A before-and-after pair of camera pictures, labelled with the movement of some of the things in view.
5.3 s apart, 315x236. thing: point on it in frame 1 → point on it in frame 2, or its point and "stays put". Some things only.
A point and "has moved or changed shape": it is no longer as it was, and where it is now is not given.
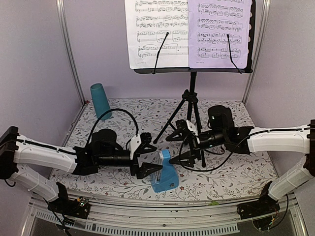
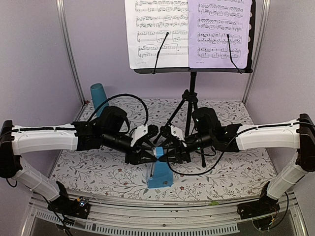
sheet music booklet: [147, 22] stays put
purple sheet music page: [209, 22] stays put
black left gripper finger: [146, 168] → [146, 157]
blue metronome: [168, 178] has moved or changed shape
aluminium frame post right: [265, 12] stays put
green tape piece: [213, 203] stays put
